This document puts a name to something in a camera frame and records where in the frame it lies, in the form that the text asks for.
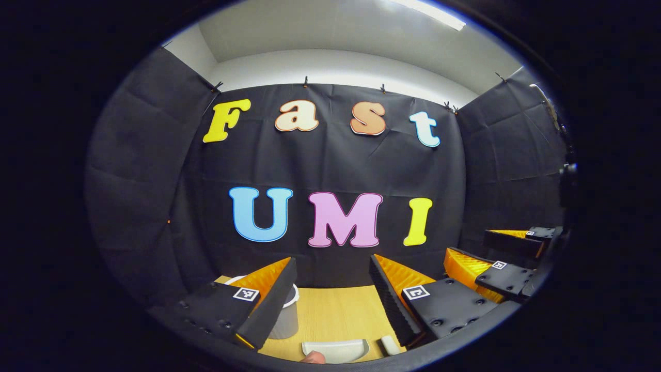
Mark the row of black cloth clips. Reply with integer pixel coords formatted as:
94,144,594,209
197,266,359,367
209,71,510,114

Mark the grey ribbed garbage bin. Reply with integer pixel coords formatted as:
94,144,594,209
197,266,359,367
224,275,301,340

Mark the ceiling light panel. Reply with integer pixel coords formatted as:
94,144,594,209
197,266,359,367
386,0,468,32

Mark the wooden desktop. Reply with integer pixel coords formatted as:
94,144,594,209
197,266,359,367
214,275,409,363

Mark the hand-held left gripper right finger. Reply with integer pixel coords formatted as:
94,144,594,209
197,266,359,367
368,253,498,349

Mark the grey plastic dustpan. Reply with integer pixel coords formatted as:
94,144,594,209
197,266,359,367
301,338,371,364

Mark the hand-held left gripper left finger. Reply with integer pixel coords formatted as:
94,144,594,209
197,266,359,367
150,257,299,352

